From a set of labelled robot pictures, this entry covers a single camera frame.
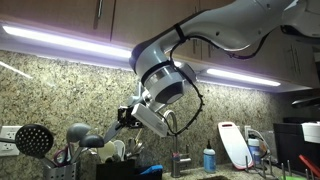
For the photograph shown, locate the wooden utensil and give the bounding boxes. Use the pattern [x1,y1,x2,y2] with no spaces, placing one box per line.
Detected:
[134,128,144,145]

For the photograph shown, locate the cream silicone spatula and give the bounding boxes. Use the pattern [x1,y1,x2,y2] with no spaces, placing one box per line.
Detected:
[97,141,116,164]

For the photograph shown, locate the perforated metal utensil holder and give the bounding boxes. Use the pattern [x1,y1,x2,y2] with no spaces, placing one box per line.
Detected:
[42,161,81,180]

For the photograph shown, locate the red utensil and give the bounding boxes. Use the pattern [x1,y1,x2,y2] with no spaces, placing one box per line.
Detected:
[297,153,320,180]

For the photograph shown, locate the silver spoon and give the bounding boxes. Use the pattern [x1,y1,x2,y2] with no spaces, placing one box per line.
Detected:
[126,136,145,158]

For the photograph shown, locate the white plastic spoon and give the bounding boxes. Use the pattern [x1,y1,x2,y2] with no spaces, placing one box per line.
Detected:
[113,139,127,161]

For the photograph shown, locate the blue sponge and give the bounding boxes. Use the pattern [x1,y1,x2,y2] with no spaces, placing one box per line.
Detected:
[139,164,165,176]

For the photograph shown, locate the black sink caddy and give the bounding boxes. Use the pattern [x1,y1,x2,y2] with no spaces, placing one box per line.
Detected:
[96,158,164,180]

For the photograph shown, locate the stainless gooseneck faucet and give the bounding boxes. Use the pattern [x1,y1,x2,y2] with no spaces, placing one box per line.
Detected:
[161,109,193,179]

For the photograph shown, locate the blue dish soap bottle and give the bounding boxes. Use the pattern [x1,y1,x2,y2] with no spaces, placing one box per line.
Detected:
[202,139,217,174]

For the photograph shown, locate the long under-cabinet light strip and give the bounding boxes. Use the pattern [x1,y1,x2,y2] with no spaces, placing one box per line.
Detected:
[1,24,135,62]

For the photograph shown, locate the black perforated skimmer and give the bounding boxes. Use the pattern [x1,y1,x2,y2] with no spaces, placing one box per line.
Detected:
[0,123,58,170]

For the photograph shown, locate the wooden upper cabinet row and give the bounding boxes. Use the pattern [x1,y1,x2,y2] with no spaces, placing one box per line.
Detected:
[0,0,320,90]

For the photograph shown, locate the white red-edged cutting board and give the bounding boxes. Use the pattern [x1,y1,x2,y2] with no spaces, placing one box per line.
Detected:
[217,121,255,171]

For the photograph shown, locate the metal dish rack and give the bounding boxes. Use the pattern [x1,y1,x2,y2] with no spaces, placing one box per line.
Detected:
[244,154,320,180]

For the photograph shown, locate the white blue-labelled bottle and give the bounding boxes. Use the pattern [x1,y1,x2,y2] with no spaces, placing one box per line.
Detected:
[246,133,261,166]

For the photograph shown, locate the black countertop appliance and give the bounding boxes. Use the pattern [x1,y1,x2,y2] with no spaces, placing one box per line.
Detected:
[272,122,320,168]

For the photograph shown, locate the white plastic container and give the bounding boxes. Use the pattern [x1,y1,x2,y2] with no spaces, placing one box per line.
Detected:
[300,121,320,145]

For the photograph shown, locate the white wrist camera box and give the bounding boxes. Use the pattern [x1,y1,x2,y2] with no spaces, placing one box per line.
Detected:
[130,102,169,138]

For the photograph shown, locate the red handled scissors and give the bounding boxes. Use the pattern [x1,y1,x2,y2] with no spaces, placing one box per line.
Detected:
[52,146,73,167]

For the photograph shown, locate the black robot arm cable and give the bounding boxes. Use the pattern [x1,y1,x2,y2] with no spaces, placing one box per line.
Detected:
[156,32,272,136]

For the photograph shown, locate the white wall outlet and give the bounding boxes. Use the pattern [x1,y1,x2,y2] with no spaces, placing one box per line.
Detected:
[0,125,23,157]

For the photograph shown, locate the white power cable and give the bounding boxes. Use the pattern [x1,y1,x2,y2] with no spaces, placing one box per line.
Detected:
[247,127,270,158]

